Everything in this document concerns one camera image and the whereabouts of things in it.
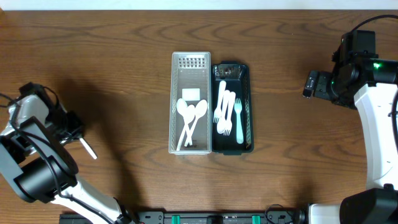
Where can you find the white plastic fork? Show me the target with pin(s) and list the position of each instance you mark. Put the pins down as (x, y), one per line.
(217, 112)
(228, 124)

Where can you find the black plastic perforated basket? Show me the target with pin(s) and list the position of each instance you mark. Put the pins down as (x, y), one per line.
(237, 78)

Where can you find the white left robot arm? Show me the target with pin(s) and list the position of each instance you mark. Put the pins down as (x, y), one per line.
(36, 165)

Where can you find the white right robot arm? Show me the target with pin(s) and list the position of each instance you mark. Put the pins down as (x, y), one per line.
(368, 85)

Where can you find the white plastic spoon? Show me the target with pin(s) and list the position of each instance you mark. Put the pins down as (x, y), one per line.
(200, 111)
(88, 148)
(222, 121)
(186, 124)
(181, 107)

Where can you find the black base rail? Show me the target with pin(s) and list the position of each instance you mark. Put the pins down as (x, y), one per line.
(274, 214)

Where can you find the white label sticker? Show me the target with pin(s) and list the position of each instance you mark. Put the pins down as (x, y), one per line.
(191, 94)

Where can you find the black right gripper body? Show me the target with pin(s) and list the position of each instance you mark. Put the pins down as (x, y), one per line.
(321, 84)

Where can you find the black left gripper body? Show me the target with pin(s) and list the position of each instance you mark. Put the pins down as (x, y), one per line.
(73, 127)

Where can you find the clear plastic perforated basket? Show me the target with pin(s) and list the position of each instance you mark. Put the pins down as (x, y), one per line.
(190, 70)

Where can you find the pale green plastic fork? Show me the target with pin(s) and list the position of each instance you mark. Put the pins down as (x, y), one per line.
(239, 128)

